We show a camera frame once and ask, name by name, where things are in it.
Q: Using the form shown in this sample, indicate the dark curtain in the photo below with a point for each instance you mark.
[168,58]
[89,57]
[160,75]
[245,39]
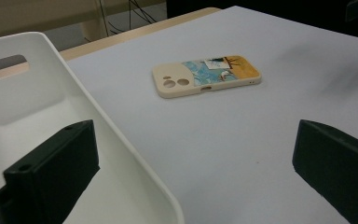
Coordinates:
[292,6]

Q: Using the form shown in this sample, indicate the beige printed phone case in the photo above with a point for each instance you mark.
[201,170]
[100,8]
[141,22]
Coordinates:
[171,73]

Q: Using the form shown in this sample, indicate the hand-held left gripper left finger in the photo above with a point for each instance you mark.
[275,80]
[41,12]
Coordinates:
[52,168]

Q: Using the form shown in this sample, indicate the white paper sheet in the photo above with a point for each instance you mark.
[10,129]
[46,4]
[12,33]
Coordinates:
[230,130]

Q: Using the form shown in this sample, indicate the beige wooden bench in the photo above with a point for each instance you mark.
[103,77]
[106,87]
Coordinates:
[43,12]

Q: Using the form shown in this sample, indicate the white plastic tray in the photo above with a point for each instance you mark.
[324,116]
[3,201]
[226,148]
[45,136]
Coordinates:
[43,102]

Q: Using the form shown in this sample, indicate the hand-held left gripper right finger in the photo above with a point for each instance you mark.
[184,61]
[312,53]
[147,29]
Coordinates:
[338,161]

